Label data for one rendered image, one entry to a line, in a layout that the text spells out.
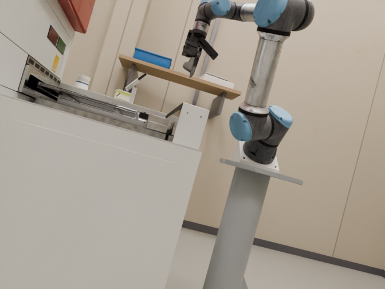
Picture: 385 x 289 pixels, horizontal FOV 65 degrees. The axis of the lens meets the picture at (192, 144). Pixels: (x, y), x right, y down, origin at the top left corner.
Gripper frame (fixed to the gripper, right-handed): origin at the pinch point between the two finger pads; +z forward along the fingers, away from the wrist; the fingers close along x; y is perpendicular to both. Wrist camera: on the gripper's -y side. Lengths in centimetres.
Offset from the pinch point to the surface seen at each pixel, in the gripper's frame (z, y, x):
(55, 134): 41, 39, 46
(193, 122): 25.3, 0.0, 39.9
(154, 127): 29.5, 11.2, 22.4
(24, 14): 9, 58, 41
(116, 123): 32.0, 25.6, 18.9
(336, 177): 15, -220, -178
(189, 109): 21.5, 2.5, 39.9
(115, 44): -50, 61, -172
